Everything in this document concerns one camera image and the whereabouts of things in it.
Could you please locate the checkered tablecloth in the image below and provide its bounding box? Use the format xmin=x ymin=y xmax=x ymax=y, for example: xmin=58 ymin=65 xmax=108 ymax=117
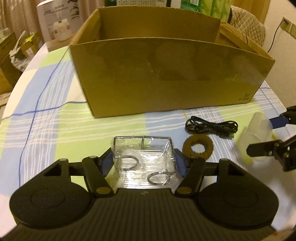
xmin=1 ymin=47 xmax=285 ymax=236

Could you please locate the clear box with wire frame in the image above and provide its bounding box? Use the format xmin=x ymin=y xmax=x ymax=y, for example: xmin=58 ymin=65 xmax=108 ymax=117
xmin=110 ymin=136 xmax=180 ymax=191

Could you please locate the white humidifier box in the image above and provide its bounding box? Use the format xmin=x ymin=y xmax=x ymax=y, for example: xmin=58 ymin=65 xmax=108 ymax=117
xmin=37 ymin=1 xmax=82 ymax=42

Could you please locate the brown cardboard box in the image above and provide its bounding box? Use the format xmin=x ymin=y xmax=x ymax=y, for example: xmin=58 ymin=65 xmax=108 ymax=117
xmin=69 ymin=6 xmax=274 ymax=118

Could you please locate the green tissue pack bundle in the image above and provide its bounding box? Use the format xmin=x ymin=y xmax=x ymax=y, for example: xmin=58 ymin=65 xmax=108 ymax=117
xmin=181 ymin=0 xmax=232 ymax=22

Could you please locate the wall power socket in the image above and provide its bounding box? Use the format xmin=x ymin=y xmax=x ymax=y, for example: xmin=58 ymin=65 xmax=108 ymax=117
xmin=280 ymin=17 xmax=296 ymax=39

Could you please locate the black power cord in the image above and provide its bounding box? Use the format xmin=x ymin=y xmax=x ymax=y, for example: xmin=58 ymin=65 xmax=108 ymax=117
xmin=267 ymin=21 xmax=284 ymax=54

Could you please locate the black cable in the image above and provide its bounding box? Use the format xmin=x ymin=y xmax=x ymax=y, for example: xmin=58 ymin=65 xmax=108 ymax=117
xmin=184 ymin=115 xmax=239 ymax=140

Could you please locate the brown woven ring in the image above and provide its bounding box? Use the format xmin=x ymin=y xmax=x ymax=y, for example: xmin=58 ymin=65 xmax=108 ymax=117
xmin=181 ymin=134 xmax=214 ymax=160

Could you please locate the white plastic trash bag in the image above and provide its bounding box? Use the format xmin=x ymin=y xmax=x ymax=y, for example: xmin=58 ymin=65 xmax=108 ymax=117
xmin=9 ymin=31 xmax=35 ymax=72

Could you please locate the translucent plastic cup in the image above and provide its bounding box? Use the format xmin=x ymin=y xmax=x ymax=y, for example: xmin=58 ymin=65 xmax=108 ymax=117
xmin=237 ymin=113 xmax=273 ymax=165

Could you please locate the cardboard box at left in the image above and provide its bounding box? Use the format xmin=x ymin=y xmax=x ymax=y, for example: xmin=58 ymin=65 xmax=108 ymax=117
xmin=0 ymin=28 xmax=22 ymax=94

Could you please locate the quilted beige chair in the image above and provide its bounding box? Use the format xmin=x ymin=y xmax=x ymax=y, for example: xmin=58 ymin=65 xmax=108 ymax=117
xmin=228 ymin=5 xmax=266 ymax=47

